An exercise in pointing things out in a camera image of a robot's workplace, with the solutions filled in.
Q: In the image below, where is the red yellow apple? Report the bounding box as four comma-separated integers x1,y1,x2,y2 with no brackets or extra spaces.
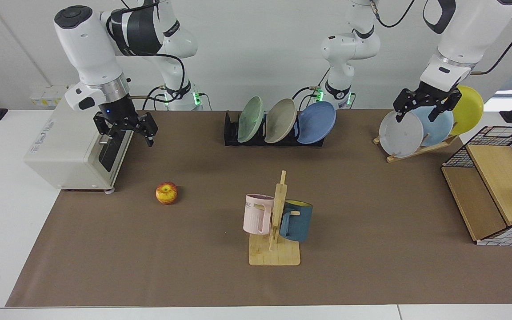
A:
156,181,179,205

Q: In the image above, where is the light blue plate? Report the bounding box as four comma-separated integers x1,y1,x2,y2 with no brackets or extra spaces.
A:
412,107,455,148

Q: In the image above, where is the grey white plate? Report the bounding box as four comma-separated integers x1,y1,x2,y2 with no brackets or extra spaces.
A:
379,110,425,159

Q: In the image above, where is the yellow plate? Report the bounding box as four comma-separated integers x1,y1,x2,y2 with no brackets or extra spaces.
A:
449,85,484,136

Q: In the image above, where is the wooden plate rack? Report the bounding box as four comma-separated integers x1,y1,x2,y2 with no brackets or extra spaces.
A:
373,133,459,164

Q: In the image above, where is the black dish rack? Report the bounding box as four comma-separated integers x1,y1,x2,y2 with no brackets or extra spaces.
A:
224,111,326,147

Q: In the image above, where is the pale green plate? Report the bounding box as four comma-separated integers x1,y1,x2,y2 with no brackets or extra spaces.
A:
237,96,265,144

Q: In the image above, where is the beige plate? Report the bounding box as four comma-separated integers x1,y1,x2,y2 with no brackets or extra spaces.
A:
264,98,298,144

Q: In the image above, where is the pale toaster oven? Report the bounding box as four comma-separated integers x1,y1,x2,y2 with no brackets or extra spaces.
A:
24,96,135,194

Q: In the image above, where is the pink cup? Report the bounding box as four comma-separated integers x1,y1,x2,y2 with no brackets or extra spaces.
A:
243,194,276,235

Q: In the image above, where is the brown table cloth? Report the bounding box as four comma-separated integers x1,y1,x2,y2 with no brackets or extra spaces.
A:
5,109,512,308

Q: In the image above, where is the dark blue cup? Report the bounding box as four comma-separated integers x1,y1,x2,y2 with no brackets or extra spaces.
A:
279,200,314,243

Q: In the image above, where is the wooden cup stand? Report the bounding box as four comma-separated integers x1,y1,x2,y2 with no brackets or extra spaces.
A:
248,170,301,267

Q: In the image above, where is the white wall socket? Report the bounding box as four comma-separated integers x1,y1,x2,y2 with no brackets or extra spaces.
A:
29,84,72,108

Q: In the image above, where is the wire basket with wooden floor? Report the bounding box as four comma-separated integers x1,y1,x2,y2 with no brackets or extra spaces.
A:
441,126,512,247

